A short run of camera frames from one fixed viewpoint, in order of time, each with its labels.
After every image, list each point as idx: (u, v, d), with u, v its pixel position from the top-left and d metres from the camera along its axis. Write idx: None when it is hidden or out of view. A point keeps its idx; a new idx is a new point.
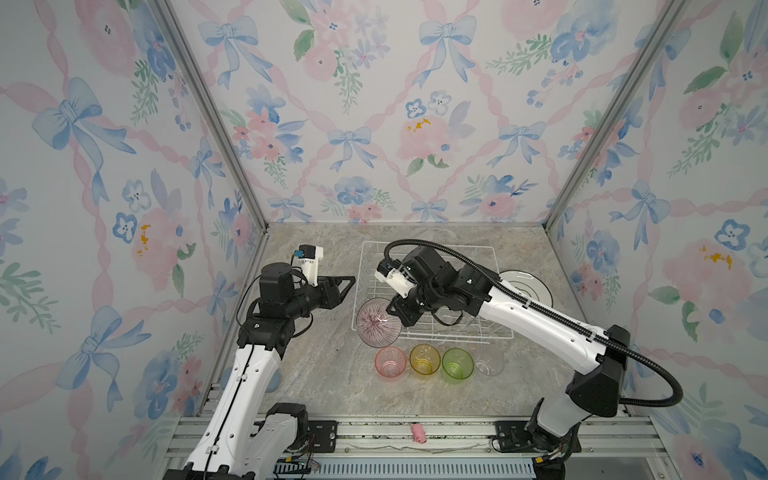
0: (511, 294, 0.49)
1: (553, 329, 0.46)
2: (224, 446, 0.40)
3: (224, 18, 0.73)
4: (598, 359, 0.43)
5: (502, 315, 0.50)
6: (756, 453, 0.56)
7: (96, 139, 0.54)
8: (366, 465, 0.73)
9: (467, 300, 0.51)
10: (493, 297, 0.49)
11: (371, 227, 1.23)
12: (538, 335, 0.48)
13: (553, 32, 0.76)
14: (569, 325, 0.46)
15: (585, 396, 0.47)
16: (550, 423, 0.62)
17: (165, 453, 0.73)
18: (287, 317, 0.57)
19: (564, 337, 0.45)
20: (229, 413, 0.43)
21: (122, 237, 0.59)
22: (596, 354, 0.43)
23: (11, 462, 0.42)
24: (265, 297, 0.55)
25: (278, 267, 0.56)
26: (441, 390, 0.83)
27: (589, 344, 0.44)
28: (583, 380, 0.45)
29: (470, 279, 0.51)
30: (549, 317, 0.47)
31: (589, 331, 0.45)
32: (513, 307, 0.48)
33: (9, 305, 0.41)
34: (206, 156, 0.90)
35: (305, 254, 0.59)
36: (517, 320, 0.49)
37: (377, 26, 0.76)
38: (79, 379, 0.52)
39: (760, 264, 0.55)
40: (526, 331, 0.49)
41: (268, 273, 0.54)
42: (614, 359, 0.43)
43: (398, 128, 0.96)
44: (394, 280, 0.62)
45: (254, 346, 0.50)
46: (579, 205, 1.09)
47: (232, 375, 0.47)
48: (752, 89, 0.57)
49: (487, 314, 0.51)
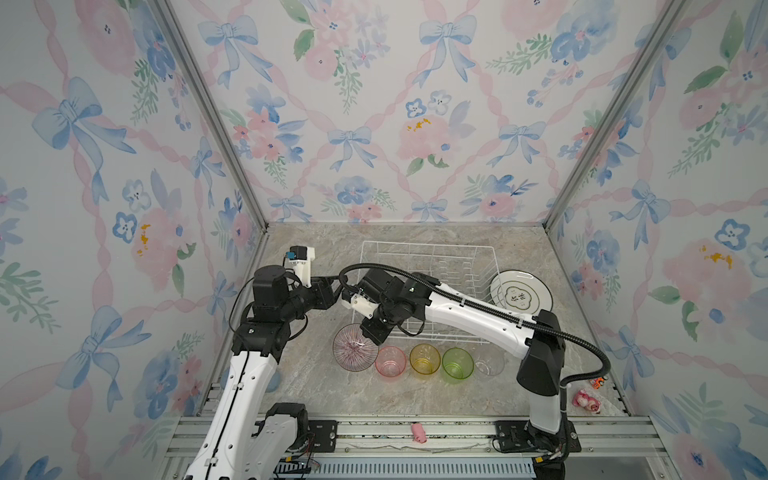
0: (448, 295, 0.54)
1: (488, 321, 0.50)
2: (223, 457, 0.40)
3: (224, 18, 0.73)
4: (526, 343, 0.47)
5: (444, 315, 0.54)
6: (756, 453, 0.56)
7: (96, 139, 0.54)
8: (366, 465, 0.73)
9: (412, 308, 0.56)
10: (433, 300, 0.54)
11: (371, 226, 1.24)
12: (478, 329, 0.52)
13: (553, 32, 0.76)
14: (501, 316, 0.50)
15: (529, 379, 0.50)
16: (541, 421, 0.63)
17: (165, 453, 0.73)
18: (281, 321, 0.56)
19: (497, 327, 0.49)
20: (227, 424, 0.42)
21: (122, 237, 0.59)
22: (524, 338, 0.47)
23: (11, 461, 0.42)
24: (259, 302, 0.54)
25: (272, 270, 0.55)
26: (441, 390, 0.83)
27: (518, 329, 0.48)
28: (521, 364, 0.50)
29: (412, 287, 0.56)
30: (482, 311, 0.51)
31: (517, 318, 0.50)
32: (451, 307, 0.53)
33: (9, 304, 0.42)
34: (206, 155, 0.90)
35: (295, 255, 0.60)
36: (458, 317, 0.52)
37: (377, 26, 0.76)
38: (79, 379, 0.52)
39: (759, 263, 0.55)
40: (468, 327, 0.53)
41: (261, 276, 0.53)
42: (542, 340, 0.53)
43: (398, 128, 0.96)
44: (359, 304, 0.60)
45: (250, 352, 0.49)
46: (579, 205, 1.09)
47: (228, 384, 0.46)
48: (752, 89, 0.57)
49: (434, 316, 0.55)
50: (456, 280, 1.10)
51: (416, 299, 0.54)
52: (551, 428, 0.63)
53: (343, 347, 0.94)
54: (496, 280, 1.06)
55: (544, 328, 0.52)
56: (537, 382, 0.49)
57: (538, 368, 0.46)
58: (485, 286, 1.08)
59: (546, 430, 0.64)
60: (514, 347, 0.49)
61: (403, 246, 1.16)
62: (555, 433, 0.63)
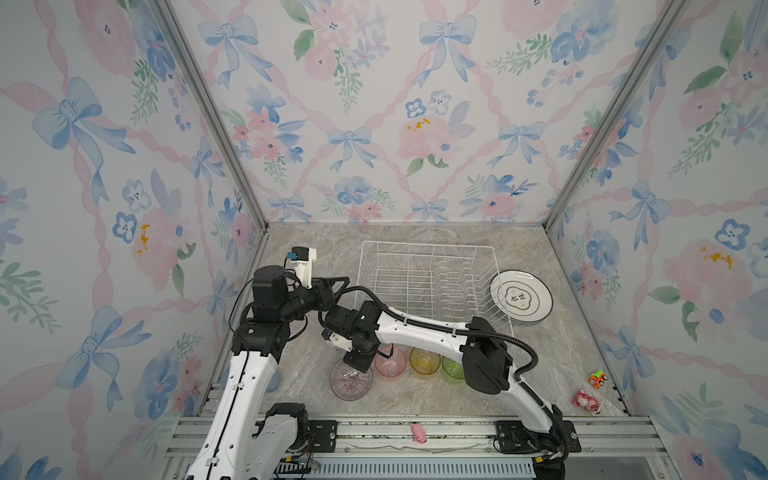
0: (392, 314, 0.61)
1: (427, 336, 0.56)
2: (224, 457, 0.40)
3: (224, 18, 0.73)
4: (461, 349, 0.52)
5: (392, 336, 0.60)
6: (756, 454, 0.56)
7: (96, 139, 0.54)
8: (366, 465, 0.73)
9: (367, 334, 0.62)
10: (381, 324, 0.60)
11: (371, 226, 1.24)
12: (420, 344, 0.59)
13: (553, 32, 0.76)
14: (438, 329, 0.56)
15: (474, 380, 0.55)
16: (537, 424, 0.63)
17: (165, 453, 0.73)
18: (282, 321, 0.56)
19: (435, 340, 0.55)
20: (228, 422, 0.42)
21: (122, 237, 0.59)
22: (459, 346, 0.53)
23: (11, 461, 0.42)
24: (258, 302, 0.54)
25: (271, 271, 0.55)
26: (441, 390, 0.83)
27: (453, 337, 0.54)
28: (464, 369, 0.53)
29: (363, 314, 0.62)
30: (422, 327, 0.57)
31: (451, 329, 0.55)
32: (396, 327, 0.59)
33: (9, 304, 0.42)
34: (206, 155, 0.90)
35: (297, 256, 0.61)
36: (405, 335, 0.58)
37: (377, 26, 0.76)
38: (79, 379, 0.52)
39: (759, 263, 0.55)
40: (416, 344, 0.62)
41: (261, 277, 0.53)
42: (474, 345, 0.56)
43: (398, 127, 0.96)
44: (339, 341, 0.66)
45: (249, 352, 0.49)
46: (579, 205, 1.09)
47: (228, 384, 0.46)
48: (752, 89, 0.57)
49: (386, 338, 0.61)
50: (457, 280, 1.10)
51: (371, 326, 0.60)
52: (542, 427, 0.63)
53: (342, 380, 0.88)
54: (497, 279, 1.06)
55: (471, 332, 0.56)
56: (482, 382, 0.54)
57: (475, 370, 0.52)
58: (485, 286, 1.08)
59: (538, 430, 0.64)
60: (454, 354, 0.54)
61: (403, 245, 1.16)
62: (549, 432, 0.64)
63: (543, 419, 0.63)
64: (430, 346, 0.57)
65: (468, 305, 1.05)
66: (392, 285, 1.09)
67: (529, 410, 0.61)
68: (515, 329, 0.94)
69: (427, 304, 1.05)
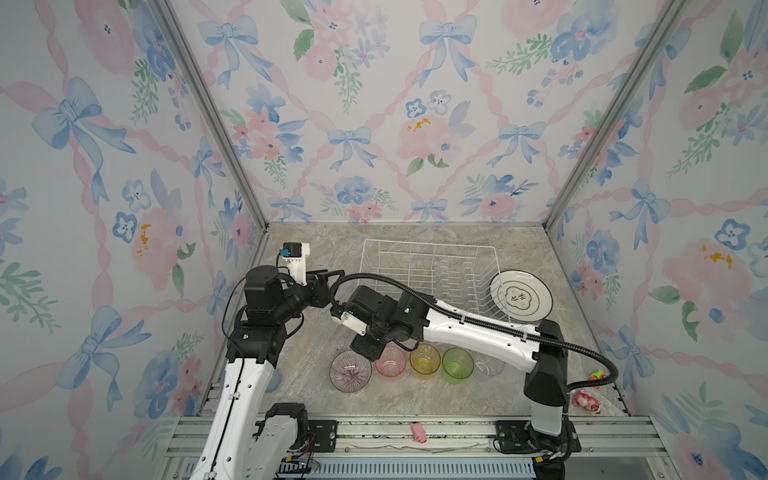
0: (448, 313, 0.51)
1: (491, 338, 0.48)
2: (222, 470, 0.39)
3: (224, 18, 0.73)
4: (534, 357, 0.45)
5: (445, 335, 0.51)
6: (756, 454, 0.56)
7: (96, 139, 0.54)
8: (366, 465, 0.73)
9: (409, 330, 0.52)
10: (431, 321, 0.50)
11: (371, 226, 1.24)
12: (479, 345, 0.49)
13: (553, 32, 0.76)
14: (504, 331, 0.48)
15: (536, 393, 0.49)
16: (540, 423, 0.63)
17: (165, 453, 0.73)
18: (274, 322, 0.54)
19: (502, 345, 0.47)
20: (225, 434, 0.42)
21: (122, 237, 0.59)
22: (531, 352, 0.45)
23: (12, 461, 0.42)
24: (252, 306, 0.52)
25: (264, 272, 0.52)
26: (441, 390, 0.83)
27: (523, 341, 0.47)
28: (529, 378, 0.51)
29: (408, 309, 0.52)
30: (482, 328, 0.49)
31: (521, 333, 0.48)
32: (452, 325, 0.50)
33: (9, 304, 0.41)
34: (206, 155, 0.90)
35: (289, 254, 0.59)
36: (461, 336, 0.50)
37: (377, 26, 0.76)
38: (79, 379, 0.52)
39: (759, 263, 0.55)
40: (468, 345, 0.51)
41: (253, 279, 0.51)
42: (546, 352, 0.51)
43: (398, 127, 0.96)
44: (350, 321, 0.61)
45: (245, 358, 0.48)
46: (579, 205, 1.09)
47: (224, 394, 0.45)
48: (752, 89, 0.57)
49: (432, 335, 0.52)
50: (456, 279, 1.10)
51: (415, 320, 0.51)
52: (553, 431, 0.62)
53: (342, 374, 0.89)
54: (497, 279, 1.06)
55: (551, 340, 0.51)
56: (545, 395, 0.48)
57: (548, 381, 0.44)
58: (485, 286, 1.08)
59: (545, 432, 0.64)
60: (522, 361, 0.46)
61: (404, 245, 1.16)
62: (558, 435, 0.63)
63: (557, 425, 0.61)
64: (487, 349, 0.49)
65: (469, 304, 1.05)
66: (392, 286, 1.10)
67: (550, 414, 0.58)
68: None
69: None
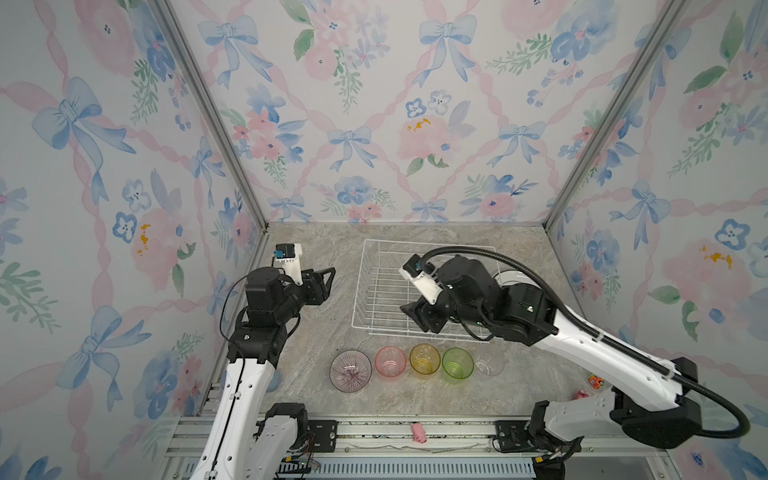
0: (578, 325, 0.43)
1: (628, 365, 0.41)
2: (223, 469, 0.39)
3: (224, 18, 0.73)
4: (677, 400, 0.39)
5: (568, 350, 0.43)
6: (756, 453, 0.56)
7: (96, 139, 0.54)
8: (366, 465, 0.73)
9: (525, 330, 0.43)
10: (560, 331, 0.42)
11: (371, 226, 1.24)
12: (607, 370, 0.42)
13: (553, 32, 0.76)
14: (643, 361, 0.41)
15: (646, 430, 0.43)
16: (558, 428, 0.61)
17: (165, 453, 0.73)
18: (275, 321, 0.54)
19: (638, 378, 0.40)
20: (226, 433, 0.42)
21: (122, 237, 0.59)
22: (674, 394, 0.39)
23: (12, 461, 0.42)
24: (253, 307, 0.52)
25: (265, 273, 0.53)
26: (441, 390, 0.83)
27: (661, 377, 0.40)
28: (654, 417, 0.42)
29: (532, 306, 0.43)
30: (620, 352, 0.42)
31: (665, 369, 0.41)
32: (583, 341, 0.42)
33: (9, 304, 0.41)
34: (206, 155, 0.90)
35: (284, 255, 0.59)
36: (589, 355, 0.42)
37: (377, 26, 0.76)
38: (79, 379, 0.52)
39: (759, 263, 0.55)
40: (590, 365, 0.43)
41: (254, 279, 0.51)
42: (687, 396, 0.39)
43: (398, 127, 0.96)
44: (421, 282, 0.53)
45: (246, 359, 0.48)
46: (579, 205, 1.09)
47: (225, 394, 0.45)
48: (751, 89, 0.57)
49: (547, 344, 0.44)
50: None
51: (540, 324, 0.42)
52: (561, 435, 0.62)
53: (342, 374, 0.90)
54: None
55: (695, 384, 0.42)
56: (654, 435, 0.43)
57: (673, 427, 0.40)
58: None
59: (557, 435, 0.63)
60: (657, 402, 0.40)
61: (404, 245, 1.16)
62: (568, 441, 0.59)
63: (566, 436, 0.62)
64: (612, 375, 0.42)
65: None
66: (392, 285, 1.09)
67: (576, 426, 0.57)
68: None
69: None
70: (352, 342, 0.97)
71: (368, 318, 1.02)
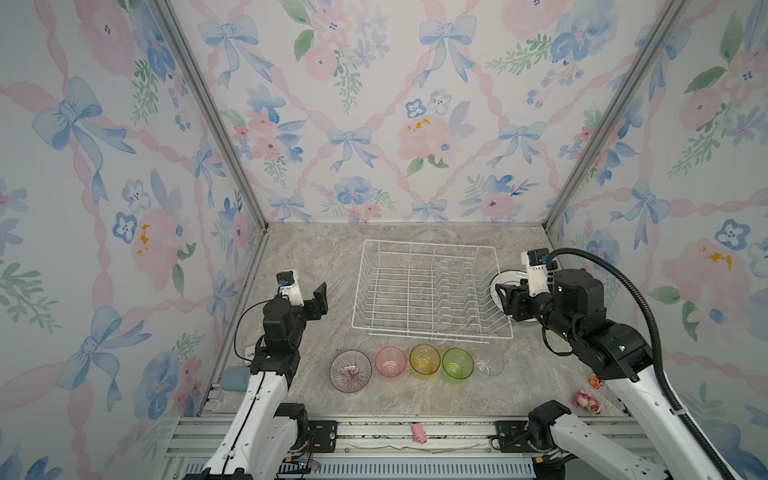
0: (665, 390, 0.42)
1: (689, 450, 0.39)
2: (240, 452, 0.44)
3: (224, 18, 0.73)
4: None
5: (637, 402, 0.43)
6: (756, 453, 0.56)
7: (96, 139, 0.54)
8: (365, 465, 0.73)
9: (606, 362, 0.45)
10: (639, 379, 0.43)
11: (371, 227, 1.23)
12: (668, 444, 0.41)
13: (553, 32, 0.76)
14: (714, 463, 0.39)
15: None
16: (565, 437, 0.61)
17: (165, 453, 0.73)
18: (293, 349, 0.63)
19: (697, 471, 0.39)
20: (244, 425, 0.47)
21: (122, 237, 0.59)
22: None
23: (11, 461, 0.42)
24: (269, 336, 0.60)
25: (279, 306, 0.61)
26: (441, 390, 0.83)
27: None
28: None
29: (624, 346, 0.45)
30: (693, 440, 0.40)
31: None
32: (657, 404, 0.42)
33: (9, 304, 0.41)
34: (206, 155, 0.90)
35: (287, 282, 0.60)
36: (654, 420, 0.42)
37: (377, 26, 0.76)
38: (79, 379, 0.52)
39: (759, 264, 0.55)
40: (650, 430, 0.43)
41: (269, 313, 0.59)
42: None
43: (398, 127, 0.96)
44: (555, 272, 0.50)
45: (265, 373, 0.56)
46: (579, 205, 1.09)
47: (246, 395, 0.52)
48: (751, 89, 0.57)
49: (617, 385, 0.45)
50: (456, 279, 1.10)
51: (624, 365, 0.43)
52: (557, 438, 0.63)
53: (342, 374, 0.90)
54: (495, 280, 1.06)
55: None
56: None
57: None
58: (485, 287, 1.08)
59: (558, 436, 0.63)
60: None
61: (404, 245, 1.16)
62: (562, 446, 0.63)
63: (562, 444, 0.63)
64: (669, 453, 0.41)
65: (469, 305, 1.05)
66: (392, 285, 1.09)
67: (588, 454, 0.57)
68: (515, 329, 0.94)
69: (427, 304, 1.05)
70: (352, 342, 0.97)
71: (369, 319, 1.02)
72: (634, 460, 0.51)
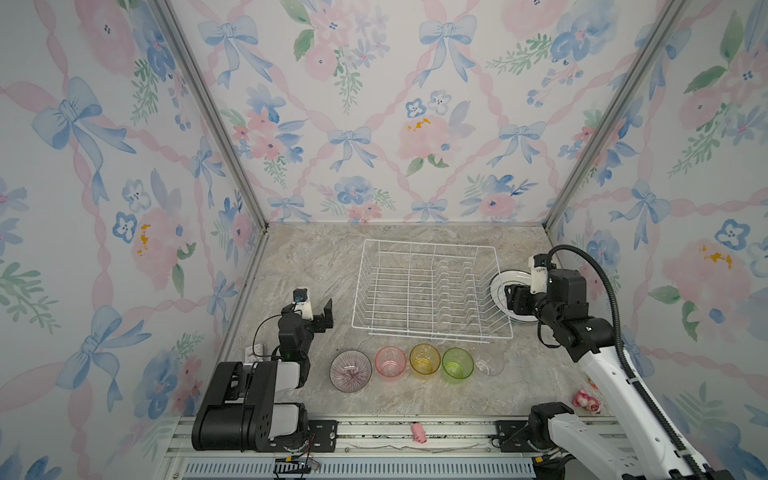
0: (623, 364, 0.49)
1: (643, 416, 0.44)
2: None
3: (224, 18, 0.73)
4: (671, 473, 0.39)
5: (600, 374, 0.49)
6: (755, 453, 0.56)
7: (96, 138, 0.54)
8: (366, 465, 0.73)
9: (574, 343, 0.53)
10: (601, 352, 0.50)
11: (371, 226, 1.24)
12: (624, 413, 0.45)
13: (553, 32, 0.76)
14: (662, 426, 0.43)
15: None
16: (559, 429, 0.62)
17: (165, 453, 0.73)
18: (304, 355, 0.72)
19: (648, 433, 0.42)
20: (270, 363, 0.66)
21: (122, 237, 0.59)
22: (672, 467, 0.39)
23: (11, 461, 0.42)
24: (284, 346, 0.69)
25: (292, 321, 0.70)
26: (441, 390, 0.83)
27: (673, 452, 0.40)
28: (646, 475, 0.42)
29: (593, 330, 0.53)
30: (646, 407, 0.44)
31: (682, 445, 0.41)
32: (615, 374, 0.48)
33: (9, 304, 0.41)
34: (206, 155, 0.90)
35: (301, 299, 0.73)
36: (614, 391, 0.47)
37: (377, 26, 0.76)
38: (79, 379, 0.52)
39: (759, 263, 0.55)
40: (610, 402, 0.48)
41: (284, 327, 0.68)
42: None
43: (398, 127, 0.96)
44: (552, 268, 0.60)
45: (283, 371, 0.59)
46: (579, 204, 1.09)
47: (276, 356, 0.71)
48: (752, 89, 0.57)
49: (585, 364, 0.52)
50: (456, 279, 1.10)
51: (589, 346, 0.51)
52: (555, 429, 0.63)
53: (342, 374, 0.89)
54: (495, 280, 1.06)
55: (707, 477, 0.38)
56: None
57: None
58: (485, 287, 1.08)
59: (555, 427, 0.63)
60: (652, 466, 0.41)
61: (404, 245, 1.16)
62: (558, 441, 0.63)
63: (557, 437, 0.63)
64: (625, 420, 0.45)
65: (468, 305, 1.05)
66: (392, 285, 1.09)
67: (579, 447, 0.56)
68: (515, 328, 0.94)
69: (427, 304, 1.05)
70: (351, 342, 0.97)
71: (369, 319, 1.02)
72: (621, 456, 0.52)
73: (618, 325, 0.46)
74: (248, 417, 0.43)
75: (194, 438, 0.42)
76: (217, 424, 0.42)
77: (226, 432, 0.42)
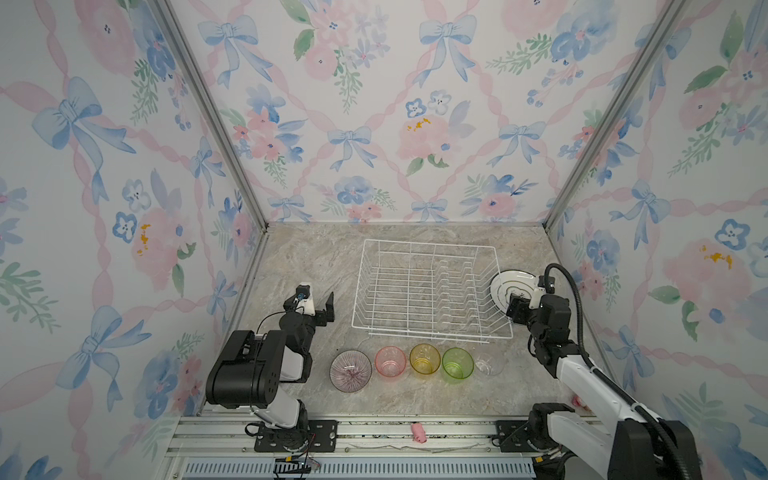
0: (586, 360, 0.60)
1: (602, 389, 0.52)
2: None
3: (224, 18, 0.73)
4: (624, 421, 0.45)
5: (572, 374, 0.58)
6: (756, 453, 0.56)
7: (96, 139, 0.54)
8: (366, 464, 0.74)
9: (549, 361, 0.64)
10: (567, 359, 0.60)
11: (371, 226, 1.24)
12: (593, 396, 0.52)
13: (553, 31, 0.76)
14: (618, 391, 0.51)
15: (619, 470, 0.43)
16: (558, 424, 0.62)
17: (165, 453, 0.73)
18: (306, 353, 0.74)
19: (607, 400, 0.49)
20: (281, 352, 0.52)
21: (122, 237, 0.59)
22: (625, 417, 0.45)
23: (12, 461, 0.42)
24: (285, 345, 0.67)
25: (294, 321, 0.71)
26: (441, 390, 0.83)
27: (630, 409, 0.47)
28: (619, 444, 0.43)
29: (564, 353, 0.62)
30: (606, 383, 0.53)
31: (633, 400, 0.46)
32: (580, 368, 0.57)
33: (9, 304, 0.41)
34: (206, 155, 0.90)
35: (304, 296, 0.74)
36: (583, 382, 0.55)
37: (377, 26, 0.76)
38: (79, 379, 0.52)
39: (759, 263, 0.55)
40: (586, 394, 0.54)
41: (286, 326, 0.70)
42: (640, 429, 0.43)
43: (398, 127, 0.96)
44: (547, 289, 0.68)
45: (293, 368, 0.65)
46: (579, 204, 1.09)
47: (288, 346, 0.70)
48: (751, 89, 0.57)
49: (560, 372, 0.61)
50: (456, 279, 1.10)
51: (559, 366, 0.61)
52: (553, 424, 0.64)
53: (342, 374, 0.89)
54: (494, 278, 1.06)
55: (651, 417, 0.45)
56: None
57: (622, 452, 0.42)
58: (485, 287, 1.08)
59: (554, 422, 0.63)
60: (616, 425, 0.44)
61: (404, 245, 1.16)
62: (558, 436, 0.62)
63: (556, 431, 0.63)
64: (600, 403, 0.50)
65: (468, 305, 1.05)
66: (392, 285, 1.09)
67: (576, 437, 0.56)
68: (515, 328, 0.94)
69: (427, 304, 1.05)
70: (351, 341, 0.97)
71: (369, 319, 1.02)
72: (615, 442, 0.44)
73: (580, 346, 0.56)
74: (259, 373, 0.46)
75: (207, 393, 0.45)
76: (229, 379, 0.45)
77: (238, 386, 0.45)
